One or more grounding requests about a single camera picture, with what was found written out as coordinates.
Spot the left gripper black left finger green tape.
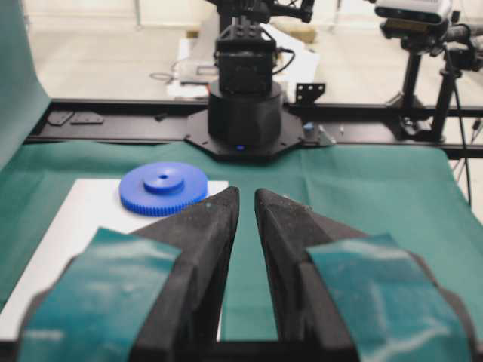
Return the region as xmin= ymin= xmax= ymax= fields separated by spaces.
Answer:
xmin=15 ymin=186 xmax=239 ymax=361

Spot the left gripper black right finger green tape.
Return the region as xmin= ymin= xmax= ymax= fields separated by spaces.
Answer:
xmin=254 ymin=188 xmax=483 ymax=362

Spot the blue plastic gear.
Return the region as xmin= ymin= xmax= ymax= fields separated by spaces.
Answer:
xmin=118 ymin=162 xmax=208 ymax=217

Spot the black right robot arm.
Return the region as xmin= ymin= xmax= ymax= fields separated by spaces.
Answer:
xmin=194 ymin=1 xmax=481 ymax=361

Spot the white board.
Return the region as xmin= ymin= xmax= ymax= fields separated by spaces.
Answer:
xmin=0 ymin=179 xmax=229 ymax=342

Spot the green table cloth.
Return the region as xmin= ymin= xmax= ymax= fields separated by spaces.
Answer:
xmin=1 ymin=142 xmax=482 ymax=340

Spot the black corner bracket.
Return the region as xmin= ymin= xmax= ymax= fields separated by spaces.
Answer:
xmin=295 ymin=83 xmax=326 ymax=105

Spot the black aluminium frame rail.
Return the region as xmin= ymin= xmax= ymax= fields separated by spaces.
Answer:
xmin=26 ymin=100 xmax=482 ymax=160

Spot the black camera stand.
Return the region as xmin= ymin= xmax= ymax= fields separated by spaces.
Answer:
xmin=380 ymin=19 xmax=482 ymax=143

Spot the grey depth camera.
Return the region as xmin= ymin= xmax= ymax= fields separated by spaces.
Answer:
xmin=374 ymin=0 xmax=453 ymax=24

